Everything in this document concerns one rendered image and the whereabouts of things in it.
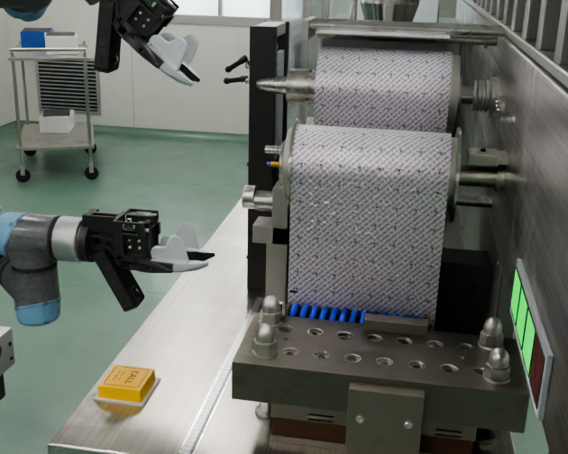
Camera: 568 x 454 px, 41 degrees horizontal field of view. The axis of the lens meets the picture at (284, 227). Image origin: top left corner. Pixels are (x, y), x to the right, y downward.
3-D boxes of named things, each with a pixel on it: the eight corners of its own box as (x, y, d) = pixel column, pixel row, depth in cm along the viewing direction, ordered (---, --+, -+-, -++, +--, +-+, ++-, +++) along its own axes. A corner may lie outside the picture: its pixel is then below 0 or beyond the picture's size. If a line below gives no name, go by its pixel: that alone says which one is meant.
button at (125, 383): (114, 376, 126) (114, 363, 125) (155, 381, 125) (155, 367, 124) (97, 398, 119) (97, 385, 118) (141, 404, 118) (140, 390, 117)
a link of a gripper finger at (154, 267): (168, 267, 118) (118, 258, 121) (169, 276, 119) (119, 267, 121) (181, 257, 123) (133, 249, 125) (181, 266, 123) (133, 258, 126)
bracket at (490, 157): (466, 156, 119) (467, 144, 118) (504, 158, 118) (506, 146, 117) (467, 164, 114) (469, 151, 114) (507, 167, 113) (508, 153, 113)
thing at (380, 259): (288, 308, 124) (290, 200, 118) (434, 322, 120) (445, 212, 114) (287, 310, 123) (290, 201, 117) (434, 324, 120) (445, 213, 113)
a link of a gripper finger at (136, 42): (160, 61, 114) (119, 21, 115) (153, 69, 115) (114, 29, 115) (172, 61, 119) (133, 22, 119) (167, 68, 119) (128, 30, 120)
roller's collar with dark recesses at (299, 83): (290, 99, 147) (291, 66, 145) (321, 101, 146) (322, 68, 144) (285, 105, 141) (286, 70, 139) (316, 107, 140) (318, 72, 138)
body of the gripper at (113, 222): (147, 224, 119) (74, 218, 120) (149, 275, 121) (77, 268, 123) (163, 210, 126) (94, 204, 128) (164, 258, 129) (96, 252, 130)
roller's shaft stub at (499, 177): (454, 185, 120) (457, 158, 119) (500, 187, 119) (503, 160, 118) (456, 192, 116) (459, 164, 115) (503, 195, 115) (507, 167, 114)
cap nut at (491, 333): (477, 338, 114) (480, 311, 112) (502, 340, 113) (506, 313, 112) (479, 349, 110) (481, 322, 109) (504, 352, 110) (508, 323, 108)
